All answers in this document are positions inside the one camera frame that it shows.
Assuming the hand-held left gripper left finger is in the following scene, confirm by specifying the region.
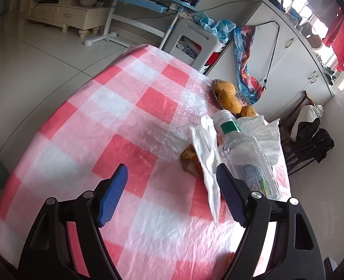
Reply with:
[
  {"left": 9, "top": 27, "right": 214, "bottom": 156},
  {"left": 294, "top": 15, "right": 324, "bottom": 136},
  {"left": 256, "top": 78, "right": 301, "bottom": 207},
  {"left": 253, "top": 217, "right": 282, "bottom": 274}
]
[{"left": 18, "top": 163, "right": 128, "bottom": 280}]

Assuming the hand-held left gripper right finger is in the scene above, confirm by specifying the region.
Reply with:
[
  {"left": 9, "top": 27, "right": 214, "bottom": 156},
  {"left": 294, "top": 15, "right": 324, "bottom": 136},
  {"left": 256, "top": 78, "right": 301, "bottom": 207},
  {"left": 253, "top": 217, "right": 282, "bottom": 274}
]
[{"left": 216, "top": 163, "right": 327, "bottom": 280}]

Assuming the clear plastic bottle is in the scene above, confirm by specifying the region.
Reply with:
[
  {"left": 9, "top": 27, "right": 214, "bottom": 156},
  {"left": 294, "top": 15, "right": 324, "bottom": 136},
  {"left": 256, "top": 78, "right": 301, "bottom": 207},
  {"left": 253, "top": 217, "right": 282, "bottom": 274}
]
[{"left": 212, "top": 110, "right": 283, "bottom": 202}]

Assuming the mango peel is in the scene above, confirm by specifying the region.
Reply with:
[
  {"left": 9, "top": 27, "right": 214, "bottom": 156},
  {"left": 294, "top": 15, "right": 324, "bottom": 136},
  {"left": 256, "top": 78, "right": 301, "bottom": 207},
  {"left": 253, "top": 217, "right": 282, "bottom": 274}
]
[{"left": 181, "top": 144, "right": 204, "bottom": 178}]

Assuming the red white checkered tablecloth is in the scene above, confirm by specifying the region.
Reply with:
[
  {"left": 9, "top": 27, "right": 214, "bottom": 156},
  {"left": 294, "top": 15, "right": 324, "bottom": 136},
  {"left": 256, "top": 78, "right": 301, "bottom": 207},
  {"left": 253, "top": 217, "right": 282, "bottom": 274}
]
[{"left": 0, "top": 44, "right": 292, "bottom": 280}]

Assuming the yellow mango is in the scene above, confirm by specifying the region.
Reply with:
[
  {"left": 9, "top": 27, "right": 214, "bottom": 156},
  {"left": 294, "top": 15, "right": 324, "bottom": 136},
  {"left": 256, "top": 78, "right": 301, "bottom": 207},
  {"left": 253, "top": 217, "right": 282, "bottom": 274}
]
[
  {"left": 213, "top": 81, "right": 237, "bottom": 95},
  {"left": 240, "top": 105, "right": 257, "bottom": 118},
  {"left": 218, "top": 90, "right": 243, "bottom": 114}
]

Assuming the dark woven fruit basket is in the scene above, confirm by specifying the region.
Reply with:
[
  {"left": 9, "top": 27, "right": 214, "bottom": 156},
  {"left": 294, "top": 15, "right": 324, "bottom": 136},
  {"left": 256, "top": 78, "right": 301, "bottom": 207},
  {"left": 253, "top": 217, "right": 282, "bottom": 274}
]
[{"left": 211, "top": 79, "right": 255, "bottom": 116}]

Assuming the white stuffed bag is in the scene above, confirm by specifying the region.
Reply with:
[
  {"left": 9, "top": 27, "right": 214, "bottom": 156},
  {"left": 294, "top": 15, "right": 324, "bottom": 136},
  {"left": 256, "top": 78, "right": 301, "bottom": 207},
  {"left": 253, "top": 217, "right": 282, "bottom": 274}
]
[{"left": 297, "top": 103, "right": 324, "bottom": 123}]

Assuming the dark wooden chair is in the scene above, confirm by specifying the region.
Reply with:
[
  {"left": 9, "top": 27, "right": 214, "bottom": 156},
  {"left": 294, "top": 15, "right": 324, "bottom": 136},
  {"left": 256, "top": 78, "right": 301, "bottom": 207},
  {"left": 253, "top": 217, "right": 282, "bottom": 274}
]
[{"left": 280, "top": 90, "right": 318, "bottom": 140}]

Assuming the colourful printed cloth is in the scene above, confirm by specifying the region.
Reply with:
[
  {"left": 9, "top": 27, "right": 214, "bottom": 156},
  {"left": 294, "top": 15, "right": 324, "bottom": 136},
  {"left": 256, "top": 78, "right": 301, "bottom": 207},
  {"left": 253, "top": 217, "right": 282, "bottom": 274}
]
[{"left": 233, "top": 25, "right": 267, "bottom": 105}]

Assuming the white cabinet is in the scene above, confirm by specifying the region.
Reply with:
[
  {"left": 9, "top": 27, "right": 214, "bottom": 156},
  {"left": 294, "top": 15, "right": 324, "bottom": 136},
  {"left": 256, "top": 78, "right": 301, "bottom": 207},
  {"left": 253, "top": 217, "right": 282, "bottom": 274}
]
[{"left": 207, "top": 0, "right": 336, "bottom": 117}]

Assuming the white storage box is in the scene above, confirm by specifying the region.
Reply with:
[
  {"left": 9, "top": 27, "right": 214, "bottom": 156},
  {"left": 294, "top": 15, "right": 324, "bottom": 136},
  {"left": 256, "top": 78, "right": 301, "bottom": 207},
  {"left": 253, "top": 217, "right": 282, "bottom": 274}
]
[{"left": 203, "top": 42, "right": 233, "bottom": 76}]

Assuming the white plastic stool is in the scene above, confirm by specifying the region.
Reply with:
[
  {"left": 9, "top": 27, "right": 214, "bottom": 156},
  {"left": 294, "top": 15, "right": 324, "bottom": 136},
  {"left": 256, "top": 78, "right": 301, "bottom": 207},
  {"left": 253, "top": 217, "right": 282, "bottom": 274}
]
[{"left": 163, "top": 19, "right": 219, "bottom": 73}]

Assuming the light blue plastic bag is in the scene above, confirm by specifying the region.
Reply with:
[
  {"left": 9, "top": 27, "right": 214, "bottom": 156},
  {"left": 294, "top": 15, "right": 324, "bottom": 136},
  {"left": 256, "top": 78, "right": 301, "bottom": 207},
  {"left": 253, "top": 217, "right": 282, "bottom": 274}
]
[{"left": 194, "top": 12, "right": 237, "bottom": 43}]

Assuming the beige round basket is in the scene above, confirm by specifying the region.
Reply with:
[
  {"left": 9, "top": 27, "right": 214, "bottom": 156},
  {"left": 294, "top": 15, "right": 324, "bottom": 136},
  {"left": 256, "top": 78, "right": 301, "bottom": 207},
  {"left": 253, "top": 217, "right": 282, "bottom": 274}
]
[{"left": 302, "top": 20, "right": 324, "bottom": 50}]

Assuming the cream television cabinet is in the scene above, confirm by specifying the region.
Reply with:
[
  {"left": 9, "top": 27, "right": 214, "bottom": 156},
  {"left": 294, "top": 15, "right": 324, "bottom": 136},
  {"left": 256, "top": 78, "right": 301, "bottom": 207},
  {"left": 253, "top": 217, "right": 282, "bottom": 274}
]
[{"left": 26, "top": 0, "right": 111, "bottom": 38}]

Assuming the red hanging garment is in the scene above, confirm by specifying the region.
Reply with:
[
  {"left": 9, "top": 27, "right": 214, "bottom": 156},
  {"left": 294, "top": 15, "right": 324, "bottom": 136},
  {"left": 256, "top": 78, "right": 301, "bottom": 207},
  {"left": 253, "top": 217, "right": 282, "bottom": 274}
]
[{"left": 322, "top": 10, "right": 344, "bottom": 72}]

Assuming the dark hanging garment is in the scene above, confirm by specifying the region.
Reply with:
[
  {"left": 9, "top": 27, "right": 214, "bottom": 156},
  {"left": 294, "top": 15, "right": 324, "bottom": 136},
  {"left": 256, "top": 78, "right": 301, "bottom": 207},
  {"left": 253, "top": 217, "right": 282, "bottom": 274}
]
[{"left": 300, "top": 0, "right": 344, "bottom": 27}]

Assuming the black cord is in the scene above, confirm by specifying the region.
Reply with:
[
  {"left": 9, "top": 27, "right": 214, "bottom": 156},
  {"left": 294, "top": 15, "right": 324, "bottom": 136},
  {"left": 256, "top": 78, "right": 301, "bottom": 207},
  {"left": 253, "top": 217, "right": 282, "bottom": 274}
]
[{"left": 255, "top": 20, "right": 280, "bottom": 89}]

